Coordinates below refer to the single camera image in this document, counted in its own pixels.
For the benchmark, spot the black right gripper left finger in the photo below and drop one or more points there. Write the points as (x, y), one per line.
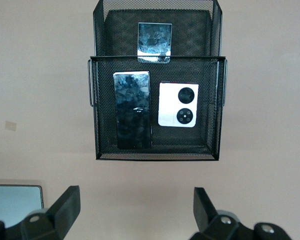
(65, 207)

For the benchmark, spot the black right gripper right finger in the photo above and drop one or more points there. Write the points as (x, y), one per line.
(202, 210)

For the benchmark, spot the lavender flip phone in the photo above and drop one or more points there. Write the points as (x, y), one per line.
(167, 105)

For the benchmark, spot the long black smartphone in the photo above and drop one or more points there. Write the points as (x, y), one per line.
(132, 110)

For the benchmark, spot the black flip phone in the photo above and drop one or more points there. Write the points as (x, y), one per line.
(154, 40)

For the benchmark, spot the silver laptop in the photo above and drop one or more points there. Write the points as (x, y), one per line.
(15, 202)

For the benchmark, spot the black mesh two-tier tray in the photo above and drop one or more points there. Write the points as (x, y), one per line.
(210, 140)

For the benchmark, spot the small brown tape patch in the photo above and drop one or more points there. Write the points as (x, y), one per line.
(10, 125)

